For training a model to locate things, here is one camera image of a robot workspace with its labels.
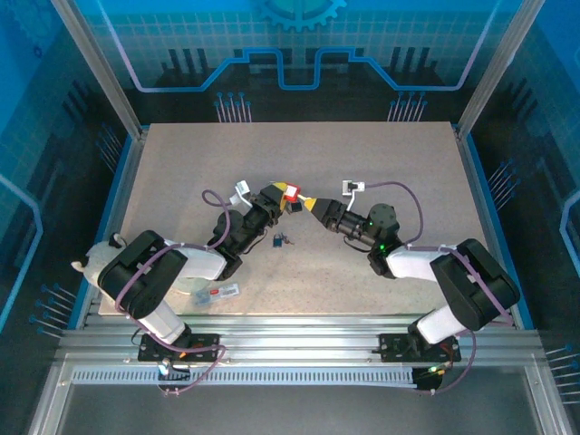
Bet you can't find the red padlock with white label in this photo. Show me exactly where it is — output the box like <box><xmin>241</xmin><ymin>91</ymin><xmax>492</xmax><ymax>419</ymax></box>
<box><xmin>283</xmin><ymin>182</ymin><xmax>318</xmax><ymax>205</ymax></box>

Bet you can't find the clear plastic box with label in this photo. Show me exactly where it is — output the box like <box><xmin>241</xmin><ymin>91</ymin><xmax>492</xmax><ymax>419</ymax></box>
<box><xmin>189</xmin><ymin>283</ymin><xmax>240</xmax><ymax>305</ymax></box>

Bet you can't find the white plush toy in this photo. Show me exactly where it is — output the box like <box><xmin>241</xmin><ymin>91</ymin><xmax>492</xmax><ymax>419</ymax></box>
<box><xmin>70</xmin><ymin>232</ymin><xmax>126</xmax><ymax>291</ymax></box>

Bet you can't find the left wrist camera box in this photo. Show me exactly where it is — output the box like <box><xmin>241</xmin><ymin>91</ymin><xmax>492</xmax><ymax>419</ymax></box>
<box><xmin>229</xmin><ymin>179</ymin><xmax>251</xmax><ymax>206</ymax></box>

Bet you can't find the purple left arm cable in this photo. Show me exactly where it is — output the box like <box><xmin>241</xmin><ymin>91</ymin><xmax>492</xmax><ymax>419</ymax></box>
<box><xmin>115</xmin><ymin>188</ymin><xmax>227</xmax><ymax>398</ymax></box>

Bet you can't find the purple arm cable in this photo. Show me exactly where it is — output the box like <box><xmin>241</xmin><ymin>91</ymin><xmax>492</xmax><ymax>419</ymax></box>
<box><xmin>115</xmin><ymin>188</ymin><xmax>227</xmax><ymax>398</ymax></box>
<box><xmin>364</xmin><ymin>180</ymin><xmax>516</xmax><ymax>396</ymax></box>

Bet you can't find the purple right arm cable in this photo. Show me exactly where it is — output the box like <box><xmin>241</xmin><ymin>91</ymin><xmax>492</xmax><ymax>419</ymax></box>
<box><xmin>364</xmin><ymin>180</ymin><xmax>516</xmax><ymax>396</ymax></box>

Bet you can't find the aluminium front frame rail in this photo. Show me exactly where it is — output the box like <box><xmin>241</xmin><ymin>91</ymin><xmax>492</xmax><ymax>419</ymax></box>
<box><xmin>56</xmin><ymin>314</ymin><xmax>545</xmax><ymax>363</ymax></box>

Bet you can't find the aluminium side rail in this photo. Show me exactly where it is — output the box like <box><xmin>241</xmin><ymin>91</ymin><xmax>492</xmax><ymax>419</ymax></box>
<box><xmin>74</xmin><ymin>129</ymin><xmax>150</xmax><ymax>327</ymax></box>
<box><xmin>454</xmin><ymin>126</ymin><xmax>522</xmax><ymax>330</ymax></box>

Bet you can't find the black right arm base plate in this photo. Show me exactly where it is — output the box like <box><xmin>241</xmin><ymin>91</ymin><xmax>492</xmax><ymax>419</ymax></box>
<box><xmin>378</xmin><ymin>333</ymin><xmax>462</xmax><ymax>363</ymax></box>

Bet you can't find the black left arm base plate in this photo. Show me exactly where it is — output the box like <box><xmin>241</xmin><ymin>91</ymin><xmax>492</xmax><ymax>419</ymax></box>
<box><xmin>138</xmin><ymin>333</ymin><xmax>222</xmax><ymax>363</ymax></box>

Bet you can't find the slotted grey cable duct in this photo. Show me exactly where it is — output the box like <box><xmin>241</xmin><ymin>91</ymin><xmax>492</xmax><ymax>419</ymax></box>
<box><xmin>72</xmin><ymin>369</ymin><xmax>421</xmax><ymax>387</ymax></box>

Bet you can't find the aluminium frame post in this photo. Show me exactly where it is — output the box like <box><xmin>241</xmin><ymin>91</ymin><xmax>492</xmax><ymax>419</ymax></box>
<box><xmin>50</xmin><ymin>0</ymin><xmax>147</xmax><ymax>137</ymax></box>
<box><xmin>454</xmin><ymin>0</ymin><xmax>547</xmax><ymax>137</ymax></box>

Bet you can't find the aluminium lower frame bar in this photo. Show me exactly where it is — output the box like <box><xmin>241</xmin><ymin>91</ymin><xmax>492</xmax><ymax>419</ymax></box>
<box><xmin>27</xmin><ymin>362</ymin><xmax>78</xmax><ymax>435</ymax></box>
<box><xmin>523</xmin><ymin>362</ymin><xmax>573</xmax><ymax>435</ymax></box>

